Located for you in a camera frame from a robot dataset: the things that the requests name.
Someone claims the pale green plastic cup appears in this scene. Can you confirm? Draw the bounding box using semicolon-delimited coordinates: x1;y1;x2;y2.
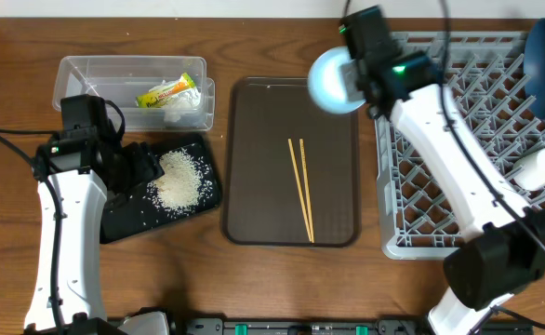
513;148;545;191

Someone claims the grey dishwasher rack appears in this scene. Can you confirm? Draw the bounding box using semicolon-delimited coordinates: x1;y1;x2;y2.
375;32;545;260

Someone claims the wooden chopstick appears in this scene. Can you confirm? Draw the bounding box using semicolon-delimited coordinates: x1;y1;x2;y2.
299;139;315;243
287;138;314;243

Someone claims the light blue bowl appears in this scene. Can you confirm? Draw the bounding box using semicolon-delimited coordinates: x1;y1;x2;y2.
307;47;366;114

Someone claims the rice pile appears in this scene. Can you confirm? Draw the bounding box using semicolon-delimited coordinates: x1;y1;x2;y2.
147;148;215;219

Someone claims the yellow green snack wrapper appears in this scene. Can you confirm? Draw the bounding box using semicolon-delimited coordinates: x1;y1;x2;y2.
136;73;201;108

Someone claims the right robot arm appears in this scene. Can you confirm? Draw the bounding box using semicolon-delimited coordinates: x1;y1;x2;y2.
339;6;545;334

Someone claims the black plastic tray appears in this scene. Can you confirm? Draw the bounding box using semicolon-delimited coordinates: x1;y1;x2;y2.
100;133;221;244

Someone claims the white napkin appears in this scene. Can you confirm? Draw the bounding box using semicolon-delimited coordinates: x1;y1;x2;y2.
146;76;201;123

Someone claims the brown serving tray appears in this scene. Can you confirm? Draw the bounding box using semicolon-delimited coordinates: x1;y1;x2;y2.
221;77;361;248

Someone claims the clear plastic waste bin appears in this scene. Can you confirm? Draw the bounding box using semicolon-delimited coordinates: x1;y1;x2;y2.
52;55;215;132

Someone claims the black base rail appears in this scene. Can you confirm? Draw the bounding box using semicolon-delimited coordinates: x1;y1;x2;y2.
113;306;534;335

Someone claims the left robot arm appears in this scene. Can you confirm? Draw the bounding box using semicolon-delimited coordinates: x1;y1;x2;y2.
23;94;164;334

